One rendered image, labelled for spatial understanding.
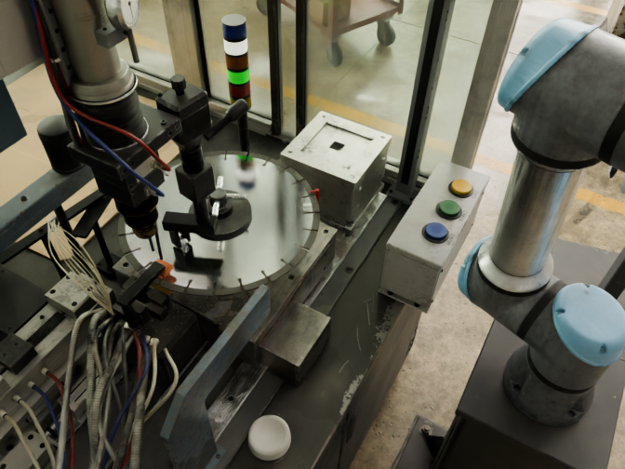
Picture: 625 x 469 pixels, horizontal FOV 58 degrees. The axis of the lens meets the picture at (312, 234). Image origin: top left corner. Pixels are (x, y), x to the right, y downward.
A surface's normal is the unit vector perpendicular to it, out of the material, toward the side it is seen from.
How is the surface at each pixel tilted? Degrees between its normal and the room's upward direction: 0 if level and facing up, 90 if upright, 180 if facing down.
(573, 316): 8
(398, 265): 90
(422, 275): 90
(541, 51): 48
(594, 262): 0
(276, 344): 0
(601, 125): 84
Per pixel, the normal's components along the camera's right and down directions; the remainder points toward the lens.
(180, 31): -0.50, 0.64
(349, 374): 0.02, -0.67
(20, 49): 0.87, 0.38
